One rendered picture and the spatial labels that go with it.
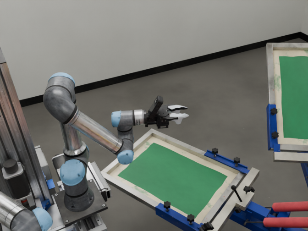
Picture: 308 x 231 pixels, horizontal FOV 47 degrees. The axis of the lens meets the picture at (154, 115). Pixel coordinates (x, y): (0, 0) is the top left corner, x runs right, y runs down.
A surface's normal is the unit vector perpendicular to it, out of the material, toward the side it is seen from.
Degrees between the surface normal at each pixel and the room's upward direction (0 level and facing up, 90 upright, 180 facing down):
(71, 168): 7
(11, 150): 90
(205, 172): 0
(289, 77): 32
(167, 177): 0
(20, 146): 90
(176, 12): 90
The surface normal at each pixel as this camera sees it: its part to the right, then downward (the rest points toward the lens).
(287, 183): -0.04, -0.80
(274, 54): -0.11, -0.37
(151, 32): 0.39, 0.53
